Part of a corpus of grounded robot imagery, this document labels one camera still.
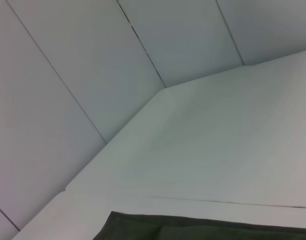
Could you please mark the dark green shirt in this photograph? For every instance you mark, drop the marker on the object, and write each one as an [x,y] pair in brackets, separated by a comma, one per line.
[193,230]

